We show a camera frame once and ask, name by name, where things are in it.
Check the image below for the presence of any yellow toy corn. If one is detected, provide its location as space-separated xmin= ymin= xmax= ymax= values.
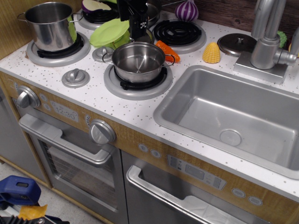
xmin=202 ymin=42 xmax=221 ymax=63

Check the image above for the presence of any dishwasher door with handle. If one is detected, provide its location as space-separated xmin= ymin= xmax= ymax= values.
xmin=122 ymin=152 xmax=266 ymax=224

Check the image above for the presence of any blue clamp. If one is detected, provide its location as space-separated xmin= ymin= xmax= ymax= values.
xmin=0 ymin=175 xmax=41 ymax=210

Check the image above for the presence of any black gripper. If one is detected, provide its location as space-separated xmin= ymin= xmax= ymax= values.
xmin=117 ymin=0 xmax=148 ymax=41

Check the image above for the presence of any oven door with handle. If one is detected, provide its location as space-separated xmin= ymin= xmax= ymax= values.
xmin=19 ymin=113 xmax=128 ymax=224

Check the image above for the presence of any front left burner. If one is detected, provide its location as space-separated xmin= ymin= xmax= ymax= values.
xmin=26 ymin=32 xmax=90 ymax=67

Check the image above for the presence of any orange toy carrot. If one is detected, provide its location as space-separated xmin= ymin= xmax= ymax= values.
xmin=155 ymin=40 xmax=180 ymax=63

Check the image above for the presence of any grey countertop knob front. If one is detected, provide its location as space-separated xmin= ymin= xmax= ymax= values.
xmin=62 ymin=69 xmax=90 ymax=88

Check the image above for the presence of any purple toy onion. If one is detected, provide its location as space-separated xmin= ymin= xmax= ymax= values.
xmin=175 ymin=0 xmax=199 ymax=22

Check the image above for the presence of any left oven dial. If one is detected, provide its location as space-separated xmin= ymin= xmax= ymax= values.
xmin=16 ymin=85 xmax=41 ymax=108

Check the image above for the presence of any front right burner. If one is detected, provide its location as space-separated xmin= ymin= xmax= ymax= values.
xmin=103 ymin=65 xmax=173 ymax=100

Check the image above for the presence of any silver toy faucet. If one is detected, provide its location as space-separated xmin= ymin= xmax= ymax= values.
xmin=234 ymin=0 xmax=299 ymax=84

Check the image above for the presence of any steel pot lid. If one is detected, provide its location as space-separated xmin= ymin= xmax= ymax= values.
xmin=217 ymin=33 xmax=257 ymax=57

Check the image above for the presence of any burner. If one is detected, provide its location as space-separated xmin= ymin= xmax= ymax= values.
xmin=26 ymin=32 xmax=90 ymax=67
xmin=103 ymin=65 xmax=173 ymax=100
xmin=150 ymin=20 xmax=207 ymax=55
xmin=76 ymin=9 xmax=119 ymax=30

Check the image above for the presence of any oven dial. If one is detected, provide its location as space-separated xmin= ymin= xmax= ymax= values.
xmin=16 ymin=85 xmax=41 ymax=108
xmin=89 ymin=119 xmax=116 ymax=145

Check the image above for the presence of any green toy vegetable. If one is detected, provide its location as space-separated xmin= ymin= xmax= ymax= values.
xmin=277 ymin=30 xmax=287 ymax=48

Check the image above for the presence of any small steel pan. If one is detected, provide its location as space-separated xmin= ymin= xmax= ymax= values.
xmin=102 ymin=42 xmax=173 ymax=83

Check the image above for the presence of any green plastic plate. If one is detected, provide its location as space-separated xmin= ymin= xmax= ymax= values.
xmin=90 ymin=19 xmax=130 ymax=49

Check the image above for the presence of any toy eggplant slice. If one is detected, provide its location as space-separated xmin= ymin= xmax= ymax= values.
xmin=81 ymin=0 xmax=111 ymax=13

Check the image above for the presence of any grey countertop knob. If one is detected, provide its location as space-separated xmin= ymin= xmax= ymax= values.
xmin=62 ymin=69 xmax=90 ymax=88
xmin=92 ymin=46 xmax=114 ymax=64

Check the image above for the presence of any grey countertop knob back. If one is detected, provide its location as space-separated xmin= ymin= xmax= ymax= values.
xmin=92 ymin=46 xmax=114 ymax=64

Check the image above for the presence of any tall steel pot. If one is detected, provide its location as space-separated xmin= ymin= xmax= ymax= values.
xmin=17 ymin=2 xmax=83 ymax=54

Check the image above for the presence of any back right burner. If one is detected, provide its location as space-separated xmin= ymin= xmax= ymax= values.
xmin=150 ymin=20 xmax=207 ymax=55

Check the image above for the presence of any steel pan at back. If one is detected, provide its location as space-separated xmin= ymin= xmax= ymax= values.
xmin=146 ymin=0 xmax=162 ymax=28

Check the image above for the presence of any right oven dial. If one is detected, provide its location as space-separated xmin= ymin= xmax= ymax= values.
xmin=89 ymin=119 xmax=116 ymax=145

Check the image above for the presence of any grey toy sink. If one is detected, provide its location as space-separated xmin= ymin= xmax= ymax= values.
xmin=154 ymin=65 xmax=299 ymax=180

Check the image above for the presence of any back left burner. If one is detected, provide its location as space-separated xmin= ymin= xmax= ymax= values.
xmin=76 ymin=9 xmax=119 ymax=30

